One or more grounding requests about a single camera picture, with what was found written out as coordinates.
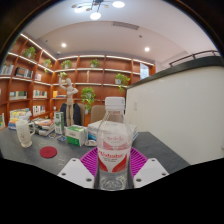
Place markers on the flat round red coaster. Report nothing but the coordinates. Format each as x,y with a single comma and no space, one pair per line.
48,152

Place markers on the ceiling air vent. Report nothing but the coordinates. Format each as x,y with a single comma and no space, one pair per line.
126,25

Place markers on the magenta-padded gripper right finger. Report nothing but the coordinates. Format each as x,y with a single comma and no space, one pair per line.
151,171

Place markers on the beige chair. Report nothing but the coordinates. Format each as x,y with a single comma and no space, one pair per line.
97,113

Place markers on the white wall switch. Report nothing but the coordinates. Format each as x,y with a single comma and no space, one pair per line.
135,105

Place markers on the tall green white carton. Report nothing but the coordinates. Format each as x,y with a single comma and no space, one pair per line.
59,122

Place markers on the low green white box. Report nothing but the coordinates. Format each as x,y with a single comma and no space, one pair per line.
76,135

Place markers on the cream printed mug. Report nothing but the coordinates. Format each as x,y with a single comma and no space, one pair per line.
24,133

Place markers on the colourful book stack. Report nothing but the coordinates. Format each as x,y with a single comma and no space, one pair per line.
18,118

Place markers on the recessed ceiling light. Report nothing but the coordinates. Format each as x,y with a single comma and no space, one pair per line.
147,49
63,45

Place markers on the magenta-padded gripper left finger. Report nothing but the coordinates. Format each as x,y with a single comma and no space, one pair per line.
75,171

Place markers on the branched ceiling lamp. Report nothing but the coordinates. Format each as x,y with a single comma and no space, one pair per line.
95,15

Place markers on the dark blue chair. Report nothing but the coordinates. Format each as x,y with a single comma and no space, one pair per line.
77,113

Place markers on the small round printed badge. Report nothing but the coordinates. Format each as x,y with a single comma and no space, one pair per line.
61,138
90,143
52,135

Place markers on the clear water bottle red label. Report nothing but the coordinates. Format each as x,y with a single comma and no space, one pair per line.
114,150

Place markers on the wooden wall shelf unit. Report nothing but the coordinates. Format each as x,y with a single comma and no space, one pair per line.
23,86

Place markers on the dark curtain rail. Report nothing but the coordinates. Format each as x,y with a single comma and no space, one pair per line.
195,55

